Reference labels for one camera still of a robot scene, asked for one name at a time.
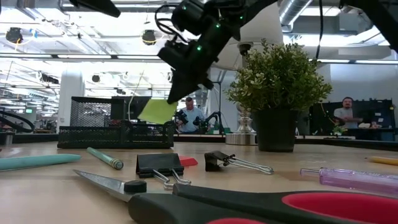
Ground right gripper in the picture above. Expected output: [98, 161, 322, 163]
[167, 27, 233, 105]

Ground green sticky note pad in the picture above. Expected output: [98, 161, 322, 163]
[137, 98, 178, 125]

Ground red eraser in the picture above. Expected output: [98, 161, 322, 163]
[178, 156, 199, 168]

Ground black binder clip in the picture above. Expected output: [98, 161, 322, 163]
[135, 152, 192, 191]
[204, 150, 275, 175]

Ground green striped pencil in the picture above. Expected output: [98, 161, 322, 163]
[86, 147, 124, 170]

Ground black red scissors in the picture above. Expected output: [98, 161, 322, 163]
[73, 169, 398, 224]

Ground light teal pen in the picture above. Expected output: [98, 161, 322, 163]
[0, 153, 82, 172]

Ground clear purple pen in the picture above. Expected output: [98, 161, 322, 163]
[300, 167, 398, 197]

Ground yellow pencil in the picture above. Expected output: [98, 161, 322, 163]
[365, 156, 398, 166]

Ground black mesh desk organizer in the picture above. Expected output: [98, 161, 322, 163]
[57, 96, 175, 149]

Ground person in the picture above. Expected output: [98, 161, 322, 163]
[333, 96, 364, 129]
[175, 96, 206, 134]

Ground black computer monitor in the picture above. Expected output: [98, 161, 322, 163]
[111, 95, 152, 121]

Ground green potted plant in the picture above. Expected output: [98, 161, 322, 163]
[224, 39, 333, 153]

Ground white shade table lamp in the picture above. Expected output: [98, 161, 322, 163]
[211, 0, 285, 146]

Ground white round column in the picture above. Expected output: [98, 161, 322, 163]
[57, 70, 85, 133]

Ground small background plant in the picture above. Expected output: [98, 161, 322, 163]
[331, 125, 348, 136]

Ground background desk with monitors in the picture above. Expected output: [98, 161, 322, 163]
[310, 98, 397, 142]

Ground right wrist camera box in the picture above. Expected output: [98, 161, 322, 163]
[157, 39, 189, 71]

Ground black aluminium table frame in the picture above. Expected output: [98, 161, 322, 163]
[0, 133, 398, 152]

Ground silver ventilation duct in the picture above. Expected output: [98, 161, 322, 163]
[278, 0, 313, 27]

